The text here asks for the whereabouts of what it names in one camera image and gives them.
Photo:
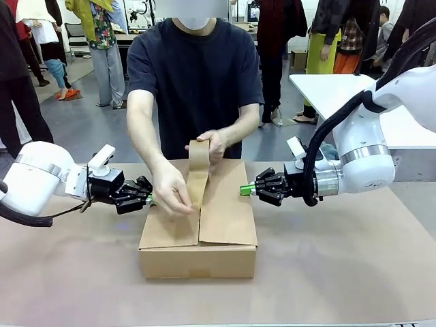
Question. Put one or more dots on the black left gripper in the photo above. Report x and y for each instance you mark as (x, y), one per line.
(105, 187)

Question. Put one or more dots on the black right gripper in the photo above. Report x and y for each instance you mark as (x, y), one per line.
(294, 180)

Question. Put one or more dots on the large brown cardboard box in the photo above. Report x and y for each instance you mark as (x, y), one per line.
(225, 225)

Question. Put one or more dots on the brown packing tape roll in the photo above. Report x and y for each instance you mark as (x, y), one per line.
(199, 156)

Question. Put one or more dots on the person's left forearm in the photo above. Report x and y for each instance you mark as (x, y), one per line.
(242, 126)

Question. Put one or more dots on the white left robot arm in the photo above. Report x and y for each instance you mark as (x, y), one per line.
(34, 170)

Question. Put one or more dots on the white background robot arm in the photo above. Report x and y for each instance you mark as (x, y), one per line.
(139, 10)

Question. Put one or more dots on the person's right forearm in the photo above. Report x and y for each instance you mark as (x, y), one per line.
(143, 136)

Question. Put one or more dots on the person's right hand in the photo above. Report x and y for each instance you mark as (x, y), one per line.
(172, 194)

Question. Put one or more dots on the person's left hand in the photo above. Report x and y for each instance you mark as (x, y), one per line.
(218, 146)

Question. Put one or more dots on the teal blue cloth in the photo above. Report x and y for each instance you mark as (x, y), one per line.
(329, 151)

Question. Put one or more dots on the large white table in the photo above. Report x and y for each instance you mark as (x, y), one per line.
(323, 92)

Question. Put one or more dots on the small brown cardboard box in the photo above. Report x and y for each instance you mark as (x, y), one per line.
(299, 60)

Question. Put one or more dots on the floral shirt grey trousers mannequin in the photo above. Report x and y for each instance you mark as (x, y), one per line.
(109, 68)

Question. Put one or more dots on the person in navy t-shirt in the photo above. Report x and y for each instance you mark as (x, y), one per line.
(194, 75)

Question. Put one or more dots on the mannequin with yellow-green skirt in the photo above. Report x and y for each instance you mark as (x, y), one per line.
(318, 54)

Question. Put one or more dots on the wooden background workbench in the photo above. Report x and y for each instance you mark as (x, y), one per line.
(136, 40)

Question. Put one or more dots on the mannequin in dark red clothes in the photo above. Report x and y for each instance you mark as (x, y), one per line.
(276, 30)

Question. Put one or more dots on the black folding chair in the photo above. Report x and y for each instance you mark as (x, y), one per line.
(76, 34)

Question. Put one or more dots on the mannequin in plaid shirt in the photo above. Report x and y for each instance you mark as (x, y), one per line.
(351, 34)

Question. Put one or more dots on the black background monitor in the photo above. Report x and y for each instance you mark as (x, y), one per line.
(253, 12)

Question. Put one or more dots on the yellow-green hanging jacket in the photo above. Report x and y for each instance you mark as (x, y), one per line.
(83, 24)

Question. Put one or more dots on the white face mask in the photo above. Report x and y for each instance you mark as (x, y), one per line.
(194, 22)

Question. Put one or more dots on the bystander with blue jeans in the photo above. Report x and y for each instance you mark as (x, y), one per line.
(42, 30)

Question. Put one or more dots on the seated person in grey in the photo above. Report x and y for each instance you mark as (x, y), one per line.
(385, 34)

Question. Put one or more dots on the bystander in dark jacket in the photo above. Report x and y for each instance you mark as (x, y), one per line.
(408, 13)

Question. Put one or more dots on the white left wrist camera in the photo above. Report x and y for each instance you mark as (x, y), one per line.
(102, 158)

